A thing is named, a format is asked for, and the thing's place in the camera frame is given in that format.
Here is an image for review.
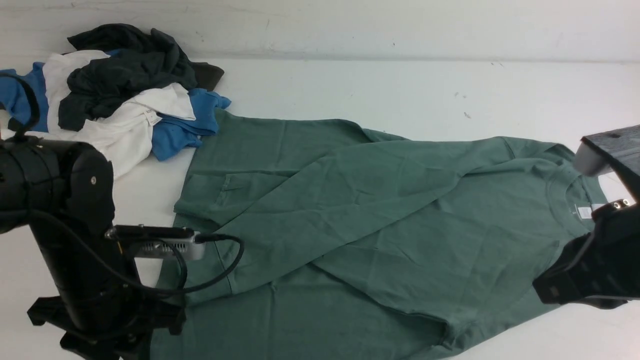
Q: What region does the green long-sleeved shirt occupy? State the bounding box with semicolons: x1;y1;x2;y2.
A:
150;110;607;360

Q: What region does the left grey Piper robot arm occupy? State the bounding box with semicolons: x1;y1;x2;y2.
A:
1;121;606;360

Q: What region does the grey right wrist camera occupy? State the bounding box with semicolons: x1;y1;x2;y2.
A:
573;125;640;177

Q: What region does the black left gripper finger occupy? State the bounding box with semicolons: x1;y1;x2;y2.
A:
60;300;186;360
27;296;71;331

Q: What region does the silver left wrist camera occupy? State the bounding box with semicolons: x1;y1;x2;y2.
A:
105;224;206;261

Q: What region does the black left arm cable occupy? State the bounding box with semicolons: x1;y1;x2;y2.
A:
0;72;246;297

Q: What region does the white shirt in pile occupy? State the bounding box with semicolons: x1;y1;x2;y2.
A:
26;50;196;179

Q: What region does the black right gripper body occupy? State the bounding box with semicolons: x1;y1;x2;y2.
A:
566;199;639;308

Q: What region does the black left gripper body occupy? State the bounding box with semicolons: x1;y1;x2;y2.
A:
30;210;149;334

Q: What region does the blue shirt in pile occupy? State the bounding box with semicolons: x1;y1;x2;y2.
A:
20;62;231;161

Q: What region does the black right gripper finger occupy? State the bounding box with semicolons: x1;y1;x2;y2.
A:
532;235;595;305

